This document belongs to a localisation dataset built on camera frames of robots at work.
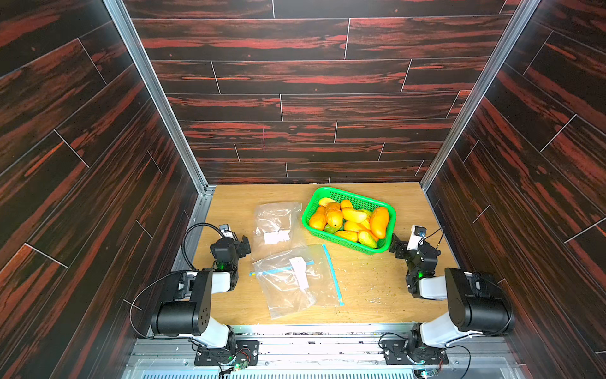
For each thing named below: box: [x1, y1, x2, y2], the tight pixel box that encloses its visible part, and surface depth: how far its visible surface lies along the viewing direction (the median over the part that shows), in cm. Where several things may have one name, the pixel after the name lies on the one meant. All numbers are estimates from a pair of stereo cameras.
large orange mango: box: [370, 206, 390, 240], surface depth 98 cm
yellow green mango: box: [357, 230, 378, 248], surface depth 92 cm
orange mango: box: [309, 206, 328, 231], surface depth 101 cm
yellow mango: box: [341, 206, 369, 223], surface depth 99 cm
